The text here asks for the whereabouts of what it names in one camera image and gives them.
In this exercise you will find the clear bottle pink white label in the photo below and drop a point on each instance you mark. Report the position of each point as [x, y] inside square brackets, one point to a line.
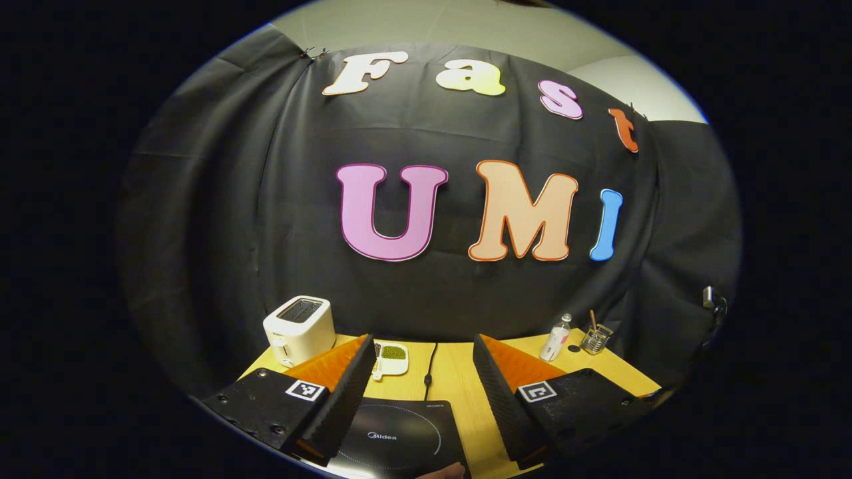
[554, 339]

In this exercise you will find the black induction cooktop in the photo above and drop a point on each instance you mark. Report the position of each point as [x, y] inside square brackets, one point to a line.
[399, 439]

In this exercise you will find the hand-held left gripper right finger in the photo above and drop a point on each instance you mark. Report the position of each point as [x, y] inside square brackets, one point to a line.
[499, 406]

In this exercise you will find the white divided dish of beans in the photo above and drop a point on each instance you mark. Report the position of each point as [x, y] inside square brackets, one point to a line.
[393, 356]

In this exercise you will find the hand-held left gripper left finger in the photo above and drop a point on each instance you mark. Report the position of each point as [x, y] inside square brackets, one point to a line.
[346, 406]

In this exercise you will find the wooden stick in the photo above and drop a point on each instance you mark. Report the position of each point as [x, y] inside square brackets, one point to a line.
[592, 318]

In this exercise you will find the white toaster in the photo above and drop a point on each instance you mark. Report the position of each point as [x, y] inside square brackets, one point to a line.
[299, 329]

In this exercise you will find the small metal device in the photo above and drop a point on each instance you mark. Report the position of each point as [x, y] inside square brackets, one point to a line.
[712, 298]

